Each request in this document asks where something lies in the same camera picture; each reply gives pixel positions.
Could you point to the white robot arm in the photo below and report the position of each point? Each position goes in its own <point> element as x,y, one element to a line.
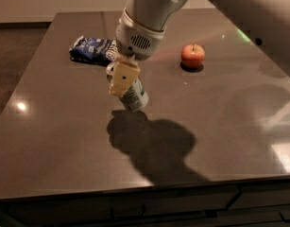
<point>143,23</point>

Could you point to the blue chip bag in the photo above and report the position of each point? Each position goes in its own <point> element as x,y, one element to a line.
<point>92,50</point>

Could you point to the dark cabinet drawer handle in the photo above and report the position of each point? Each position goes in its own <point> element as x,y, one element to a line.
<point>126,212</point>

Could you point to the silver 7up soda can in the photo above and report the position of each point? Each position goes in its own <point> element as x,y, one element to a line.
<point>135,98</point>

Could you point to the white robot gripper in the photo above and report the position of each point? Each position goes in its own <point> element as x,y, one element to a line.
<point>135,42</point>

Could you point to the red apple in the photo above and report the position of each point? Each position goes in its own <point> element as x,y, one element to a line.
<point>192,56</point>

